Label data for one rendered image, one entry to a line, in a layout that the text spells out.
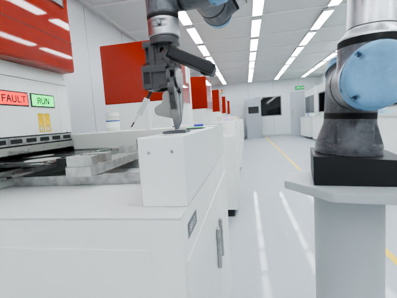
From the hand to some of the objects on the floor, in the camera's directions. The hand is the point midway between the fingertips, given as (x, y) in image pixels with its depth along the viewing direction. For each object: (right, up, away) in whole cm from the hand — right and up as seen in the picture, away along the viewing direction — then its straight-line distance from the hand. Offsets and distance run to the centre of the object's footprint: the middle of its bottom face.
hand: (179, 123), depth 66 cm
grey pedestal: (+58, -94, +7) cm, 111 cm away
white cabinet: (-15, -96, +42) cm, 106 cm away
